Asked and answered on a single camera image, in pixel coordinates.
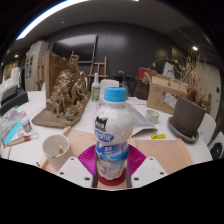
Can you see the ceiling light panel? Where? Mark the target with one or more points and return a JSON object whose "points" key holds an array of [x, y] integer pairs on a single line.
{"points": [[50, 13]]}

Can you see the wooden easel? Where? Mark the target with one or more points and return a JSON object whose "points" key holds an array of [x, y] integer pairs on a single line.
{"points": [[98, 68]]}

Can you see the small jar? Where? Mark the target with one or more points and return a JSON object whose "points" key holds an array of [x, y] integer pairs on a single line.
{"points": [[26, 125]]}

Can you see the white chair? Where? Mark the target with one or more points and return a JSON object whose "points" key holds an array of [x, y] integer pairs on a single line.
{"points": [[208, 128], [109, 85]]}

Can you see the black wall television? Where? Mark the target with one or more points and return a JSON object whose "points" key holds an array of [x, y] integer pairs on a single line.
{"points": [[75, 48]]}

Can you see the cardboard box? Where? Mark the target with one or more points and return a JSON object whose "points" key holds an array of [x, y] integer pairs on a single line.
{"points": [[160, 95]]}

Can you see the glass bottle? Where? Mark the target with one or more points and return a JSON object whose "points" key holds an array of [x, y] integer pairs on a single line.
{"points": [[125, 87]]}

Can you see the white blue-capped drink bottle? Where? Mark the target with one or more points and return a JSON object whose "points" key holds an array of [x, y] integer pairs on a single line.
{"points": [[113, 133]]}

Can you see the brown carved sculpture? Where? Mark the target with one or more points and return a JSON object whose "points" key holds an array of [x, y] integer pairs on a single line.
{"points": [[66, 96]]}

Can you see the white cabinet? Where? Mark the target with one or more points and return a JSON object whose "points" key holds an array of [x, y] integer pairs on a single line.
{"points": [[35, 66]]}

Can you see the white plaster statue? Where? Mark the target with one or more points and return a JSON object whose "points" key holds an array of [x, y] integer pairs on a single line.
{"points": [[168, 70]]}

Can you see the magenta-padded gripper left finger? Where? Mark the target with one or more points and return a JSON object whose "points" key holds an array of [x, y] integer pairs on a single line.
{"points": [[71, 170]]}

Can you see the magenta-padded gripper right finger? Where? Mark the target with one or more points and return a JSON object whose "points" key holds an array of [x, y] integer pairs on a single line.
{"points": [[150, 170]]}

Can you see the green-labelled spray bottle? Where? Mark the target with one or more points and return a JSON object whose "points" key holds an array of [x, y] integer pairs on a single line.
{"points": [[95, 90]]}

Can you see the red box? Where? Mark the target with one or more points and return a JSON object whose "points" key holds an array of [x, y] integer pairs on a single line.
{"points": [[142, 73]]}

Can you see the small white bowl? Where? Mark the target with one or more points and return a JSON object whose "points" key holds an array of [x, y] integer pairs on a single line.
{"points": [[152, 116]]}

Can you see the white cup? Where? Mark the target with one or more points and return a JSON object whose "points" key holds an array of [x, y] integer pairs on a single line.
{"points": [[55, 146]]}

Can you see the black backpack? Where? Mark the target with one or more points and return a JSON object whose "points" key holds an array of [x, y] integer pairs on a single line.
{"points": [[218, 150]]}

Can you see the black box stack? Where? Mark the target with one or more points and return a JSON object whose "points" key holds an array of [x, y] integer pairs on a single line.
{"points": [[13, 99]]}

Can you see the dried plant in grey pot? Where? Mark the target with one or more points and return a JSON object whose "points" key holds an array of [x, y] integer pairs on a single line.
{"points": [[188, 116]]}

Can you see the colourful printed sheet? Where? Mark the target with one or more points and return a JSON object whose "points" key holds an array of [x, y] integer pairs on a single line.
{"points": [[11, 125]]}

